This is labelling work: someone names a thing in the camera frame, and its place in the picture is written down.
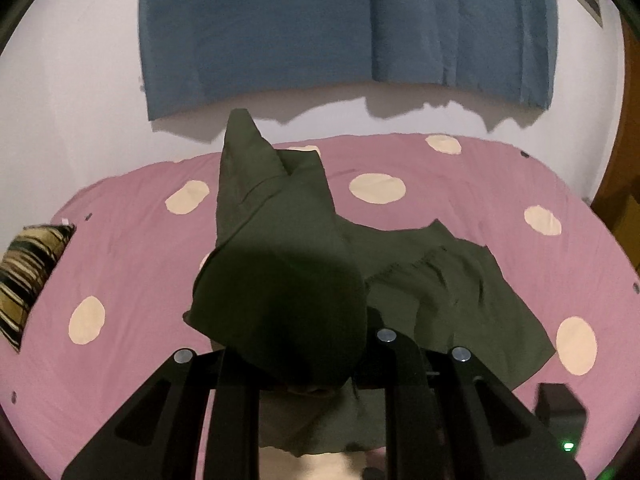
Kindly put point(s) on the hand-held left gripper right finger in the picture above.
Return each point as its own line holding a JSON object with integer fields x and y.
{"x": 405, "y": 385}

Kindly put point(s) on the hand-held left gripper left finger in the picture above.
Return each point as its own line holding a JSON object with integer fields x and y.
{"x": 235, "y": 400}

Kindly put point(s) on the olive green jacket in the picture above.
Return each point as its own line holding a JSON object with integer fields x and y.
{"x": 280, "y": 270}

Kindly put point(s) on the pink dotted bed sheet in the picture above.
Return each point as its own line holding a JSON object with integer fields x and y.
{"x": 125, "y": 240}

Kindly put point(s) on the wooden door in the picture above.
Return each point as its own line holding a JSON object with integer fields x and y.
{"x": 627, "y": 185}

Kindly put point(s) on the striped brown pillow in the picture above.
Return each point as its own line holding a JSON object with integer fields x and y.
{"x": 25, "y": 280}

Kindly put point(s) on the blue curtain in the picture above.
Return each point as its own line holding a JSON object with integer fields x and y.
{"x": 300, "y": 25}

